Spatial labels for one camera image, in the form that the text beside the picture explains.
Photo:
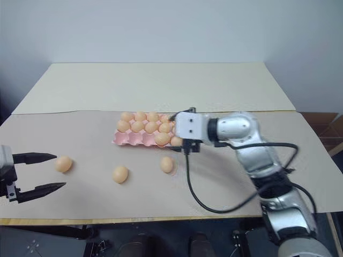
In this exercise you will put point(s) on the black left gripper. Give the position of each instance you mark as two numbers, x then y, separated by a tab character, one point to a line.
9	184

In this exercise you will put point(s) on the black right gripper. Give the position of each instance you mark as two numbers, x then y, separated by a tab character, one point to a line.
191	146

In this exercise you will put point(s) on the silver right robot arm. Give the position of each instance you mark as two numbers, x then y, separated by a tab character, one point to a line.
241	128

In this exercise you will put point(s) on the brown egg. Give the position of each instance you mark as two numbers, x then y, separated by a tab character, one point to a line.
64	164
140	116
151	127
162	138
123	125
120	174
175	141
164	119
167	164
138	126
153	116
126	116
164	127

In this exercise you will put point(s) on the pink egg tray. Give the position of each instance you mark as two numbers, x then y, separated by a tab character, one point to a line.
134	139

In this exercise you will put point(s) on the cream board sheet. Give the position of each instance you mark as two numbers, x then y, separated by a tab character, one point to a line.
150	85

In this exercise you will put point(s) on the beige paper table sheet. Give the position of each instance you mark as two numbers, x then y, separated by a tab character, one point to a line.
80	134

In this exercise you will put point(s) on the grey metal panel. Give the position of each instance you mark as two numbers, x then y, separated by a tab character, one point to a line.
32	245

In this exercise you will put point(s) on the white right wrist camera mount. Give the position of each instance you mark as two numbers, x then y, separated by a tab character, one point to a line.
191	128

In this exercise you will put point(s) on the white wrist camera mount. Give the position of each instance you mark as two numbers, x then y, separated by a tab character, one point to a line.
5	158
191	128

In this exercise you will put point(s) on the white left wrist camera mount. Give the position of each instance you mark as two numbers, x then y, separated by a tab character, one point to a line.
5	158

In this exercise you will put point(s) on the black table frame bracket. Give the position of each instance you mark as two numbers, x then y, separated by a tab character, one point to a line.
99	244
239	241

